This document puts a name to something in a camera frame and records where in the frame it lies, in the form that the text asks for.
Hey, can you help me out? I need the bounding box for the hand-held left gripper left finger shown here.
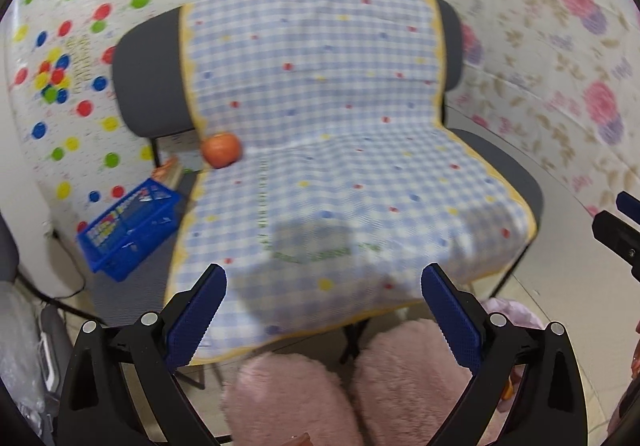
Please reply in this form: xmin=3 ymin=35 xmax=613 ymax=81
xmin=57 ymin=263 xmax=228 ymax=446

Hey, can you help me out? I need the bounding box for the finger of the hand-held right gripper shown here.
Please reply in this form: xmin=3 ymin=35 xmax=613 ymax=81
xmin=591 ymin=191 xmax=640 ymax=284

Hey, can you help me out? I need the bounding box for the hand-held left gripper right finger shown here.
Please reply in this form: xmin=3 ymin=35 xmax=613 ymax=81
xmin=421 ymin=263 xmax=588 ymax=446

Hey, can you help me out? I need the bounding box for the blue plastic basket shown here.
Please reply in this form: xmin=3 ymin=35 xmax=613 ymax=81
xmin=76 ymin=177 xmax=183 ymax=283

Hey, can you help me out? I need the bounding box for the pink cloth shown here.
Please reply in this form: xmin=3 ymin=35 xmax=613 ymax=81
xmin=482 ymin=296 xmax=546 ymax=332

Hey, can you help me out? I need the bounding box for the pink fuzzy slipper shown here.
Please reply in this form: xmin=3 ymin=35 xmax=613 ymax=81
xmin=222 ymin=352 xmax=363 ymax=446
xmin=350 ymin=318 xmax=506 ymax=446

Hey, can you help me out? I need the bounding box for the grey white device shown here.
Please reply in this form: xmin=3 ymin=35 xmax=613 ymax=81
xmin=39 ymin=303 xmax=76 ymax=399

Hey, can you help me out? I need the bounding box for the red apple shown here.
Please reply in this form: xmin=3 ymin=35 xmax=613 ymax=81
xmin=201 ymin=132 xmax=244 ymax=170

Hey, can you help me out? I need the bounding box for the clear plastic bag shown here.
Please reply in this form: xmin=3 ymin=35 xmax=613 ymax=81
xmin=0 ymin=276 xmax=51 ymax=422

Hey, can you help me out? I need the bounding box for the grey chair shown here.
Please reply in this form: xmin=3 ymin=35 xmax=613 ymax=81
xmin=111 ymin=0 xmax=546 ymax=392

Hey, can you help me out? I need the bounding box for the black cable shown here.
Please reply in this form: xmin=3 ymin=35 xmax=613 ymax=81
xmin=15 ymin=231 xmax=108 ymax=327

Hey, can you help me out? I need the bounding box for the floral wall sheet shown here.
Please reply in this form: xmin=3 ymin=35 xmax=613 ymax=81
xmin=435 ymin=0 xmax=640 ymax=227

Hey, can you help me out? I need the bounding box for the dotted wall sheet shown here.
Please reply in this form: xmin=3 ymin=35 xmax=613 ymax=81
xmin=5 ymin=0 xmax=441 ymax=237

